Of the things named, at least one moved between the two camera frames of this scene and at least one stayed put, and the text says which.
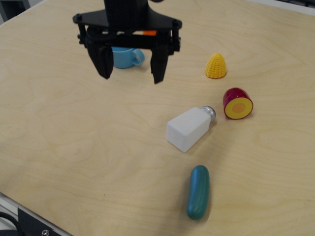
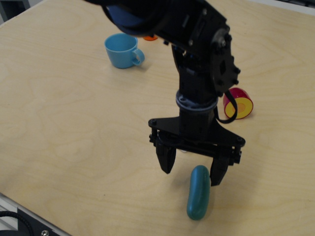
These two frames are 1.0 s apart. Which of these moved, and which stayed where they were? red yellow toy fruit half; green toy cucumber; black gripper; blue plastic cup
Moved: black gripper
Stayed: blue plastic cup; red yellow toy fruit half; green toy cucumber
